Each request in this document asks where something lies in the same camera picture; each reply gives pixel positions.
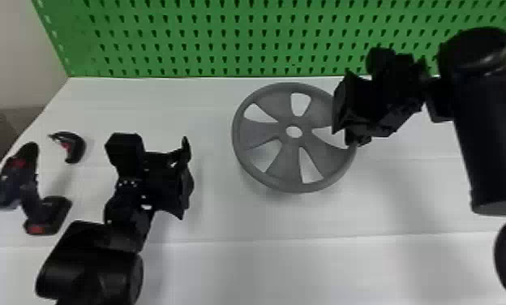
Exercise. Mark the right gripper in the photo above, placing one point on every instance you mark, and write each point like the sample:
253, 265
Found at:
400, 102

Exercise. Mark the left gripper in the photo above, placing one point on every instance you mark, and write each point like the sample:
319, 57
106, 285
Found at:
159, 181

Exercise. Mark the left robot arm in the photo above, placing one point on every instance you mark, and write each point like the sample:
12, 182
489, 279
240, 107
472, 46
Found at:
91, 264

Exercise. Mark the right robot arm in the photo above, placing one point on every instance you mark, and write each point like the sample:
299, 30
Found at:
487, 128

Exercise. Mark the grey wheel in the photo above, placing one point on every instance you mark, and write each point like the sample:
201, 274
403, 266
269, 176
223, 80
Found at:
278, 149

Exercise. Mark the black curved tool part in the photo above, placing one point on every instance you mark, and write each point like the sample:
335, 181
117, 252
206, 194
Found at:
72, 147

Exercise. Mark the drill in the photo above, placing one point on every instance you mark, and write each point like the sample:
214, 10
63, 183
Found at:
19, 183

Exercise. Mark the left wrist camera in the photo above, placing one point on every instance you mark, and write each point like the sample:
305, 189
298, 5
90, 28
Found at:
124, 153

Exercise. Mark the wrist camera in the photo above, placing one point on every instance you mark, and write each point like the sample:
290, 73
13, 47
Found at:
391, 64
124, 153

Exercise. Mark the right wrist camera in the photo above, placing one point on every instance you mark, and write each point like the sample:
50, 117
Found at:
391, 64

